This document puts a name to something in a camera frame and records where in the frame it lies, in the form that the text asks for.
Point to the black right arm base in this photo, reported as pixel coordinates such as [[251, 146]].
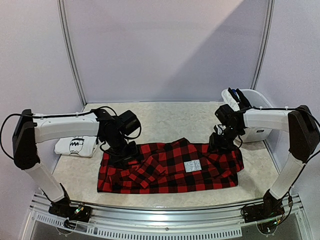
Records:
[[270, 207]]

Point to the white and green t-shirt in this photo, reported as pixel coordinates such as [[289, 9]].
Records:
[[79, 146]]

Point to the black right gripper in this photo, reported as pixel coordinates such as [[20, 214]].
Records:
[[220, 144]]

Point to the left aluminium frame post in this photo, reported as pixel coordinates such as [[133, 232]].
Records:
[[61, 6]]

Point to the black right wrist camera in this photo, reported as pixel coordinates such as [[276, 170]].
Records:
[[226, 115]]

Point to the dark patterned clothes pile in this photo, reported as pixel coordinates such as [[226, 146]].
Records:
[[241, 101]]

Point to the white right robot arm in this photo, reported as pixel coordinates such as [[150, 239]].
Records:
[[298, 124]]

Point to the aluminium front rail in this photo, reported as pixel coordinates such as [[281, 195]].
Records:
[[203, 223]]

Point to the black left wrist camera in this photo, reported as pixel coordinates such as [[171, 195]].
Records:
[[128, 122]]

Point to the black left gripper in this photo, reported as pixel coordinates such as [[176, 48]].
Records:
[[134, 154]]

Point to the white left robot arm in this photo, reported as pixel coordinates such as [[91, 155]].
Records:
[[32, 129]]

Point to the red black plaid flannel shirt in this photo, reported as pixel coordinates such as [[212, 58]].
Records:
[[168, 168]]

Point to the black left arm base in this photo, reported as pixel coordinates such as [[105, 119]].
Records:
[[67, 209]]

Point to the aluminium frame post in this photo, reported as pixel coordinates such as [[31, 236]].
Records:
[[263, 43], [61, 6]]

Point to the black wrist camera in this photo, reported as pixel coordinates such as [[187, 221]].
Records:
[[226, 115], [128, 122]]

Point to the right aluminium frame post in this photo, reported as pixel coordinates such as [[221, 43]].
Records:
[[263, 43]]

